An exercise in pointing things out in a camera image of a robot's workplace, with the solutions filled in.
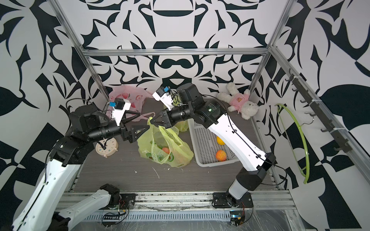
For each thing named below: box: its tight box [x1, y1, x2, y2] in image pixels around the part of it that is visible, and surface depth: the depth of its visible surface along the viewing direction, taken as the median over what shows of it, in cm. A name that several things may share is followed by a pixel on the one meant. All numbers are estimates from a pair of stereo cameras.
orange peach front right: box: [215, 149, 227, 162], surface depth 86 cm
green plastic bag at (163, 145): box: [137, 116, 195, 168], surface depth 69 cm
